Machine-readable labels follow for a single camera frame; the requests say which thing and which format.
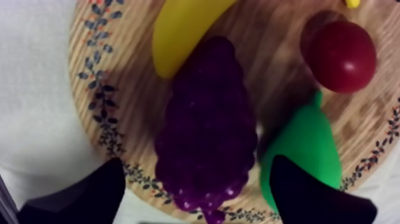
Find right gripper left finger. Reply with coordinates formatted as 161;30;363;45
17;157;126;224

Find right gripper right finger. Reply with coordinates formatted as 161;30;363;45
269;154;378;224

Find purple toy grapes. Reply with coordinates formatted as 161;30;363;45
154;36;258;224

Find round wooden board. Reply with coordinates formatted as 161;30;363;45
68;0;400;224

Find green toy pear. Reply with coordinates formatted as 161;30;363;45
259;91;343;213

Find small red fruit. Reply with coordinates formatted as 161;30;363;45
299;10;377;94

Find yellow toy banana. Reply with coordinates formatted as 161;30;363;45
151;0;238;79

